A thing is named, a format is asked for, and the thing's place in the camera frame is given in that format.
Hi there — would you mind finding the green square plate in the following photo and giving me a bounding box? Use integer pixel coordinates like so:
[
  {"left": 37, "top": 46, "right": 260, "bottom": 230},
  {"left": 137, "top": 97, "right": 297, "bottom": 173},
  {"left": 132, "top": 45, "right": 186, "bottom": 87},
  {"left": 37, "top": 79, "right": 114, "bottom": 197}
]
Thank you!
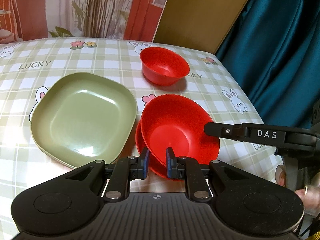
[{"left": 30, "top": 73, "right": 137, "bottom": 168}]

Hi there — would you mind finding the printed room scene backdrop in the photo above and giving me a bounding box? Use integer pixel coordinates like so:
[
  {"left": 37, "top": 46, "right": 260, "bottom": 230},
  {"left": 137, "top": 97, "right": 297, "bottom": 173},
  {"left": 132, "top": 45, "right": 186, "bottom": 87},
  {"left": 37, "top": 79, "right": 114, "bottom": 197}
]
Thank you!
[{"left": 1, "top": 0, "right": 167, "bottom": 44}]

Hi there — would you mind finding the wooden headboard panel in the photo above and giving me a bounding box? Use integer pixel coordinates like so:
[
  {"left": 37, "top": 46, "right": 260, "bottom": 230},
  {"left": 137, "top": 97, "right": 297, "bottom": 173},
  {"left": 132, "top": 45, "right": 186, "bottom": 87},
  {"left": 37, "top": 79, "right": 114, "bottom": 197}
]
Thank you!
[{"left": 153, "top": 0, "right": 248, "bottom": 54}]

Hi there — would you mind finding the red plate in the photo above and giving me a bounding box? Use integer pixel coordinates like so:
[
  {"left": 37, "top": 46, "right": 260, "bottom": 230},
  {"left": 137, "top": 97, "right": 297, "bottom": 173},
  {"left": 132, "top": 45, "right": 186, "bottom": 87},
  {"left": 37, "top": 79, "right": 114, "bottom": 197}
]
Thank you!
[{"left": 135, "top": 121, "right": 168, "bottom": 179}]

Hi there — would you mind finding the small red bowl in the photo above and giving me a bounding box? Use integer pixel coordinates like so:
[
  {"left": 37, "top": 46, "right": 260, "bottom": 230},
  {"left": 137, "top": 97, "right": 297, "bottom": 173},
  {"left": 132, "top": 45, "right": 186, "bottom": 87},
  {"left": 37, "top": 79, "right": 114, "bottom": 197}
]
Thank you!
[{"left": 140, "top": 47, "right": 190, "bottom": 86}]

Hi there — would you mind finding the large red bowl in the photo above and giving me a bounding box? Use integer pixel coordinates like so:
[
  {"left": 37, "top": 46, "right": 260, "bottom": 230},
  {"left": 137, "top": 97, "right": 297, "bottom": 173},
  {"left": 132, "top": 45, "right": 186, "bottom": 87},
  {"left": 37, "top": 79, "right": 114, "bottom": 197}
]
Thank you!
[{"left": 140, "top": 94, "right": 220, "bottom": 165}]

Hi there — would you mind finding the teal curtain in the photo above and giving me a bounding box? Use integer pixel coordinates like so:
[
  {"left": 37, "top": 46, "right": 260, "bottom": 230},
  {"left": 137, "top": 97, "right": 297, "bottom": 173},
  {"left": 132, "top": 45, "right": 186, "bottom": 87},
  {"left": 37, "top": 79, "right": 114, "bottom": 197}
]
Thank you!
[{"left": 216, "top": 0, "right": 319, "bottom": 128}]

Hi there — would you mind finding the right hand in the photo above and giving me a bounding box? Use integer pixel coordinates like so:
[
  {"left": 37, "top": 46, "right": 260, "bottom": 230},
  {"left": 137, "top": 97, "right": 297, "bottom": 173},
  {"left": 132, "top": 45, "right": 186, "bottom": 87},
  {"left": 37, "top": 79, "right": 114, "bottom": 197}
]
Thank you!
[{"left": 275, "top": 165, "right": 319, "bottom": 217}]

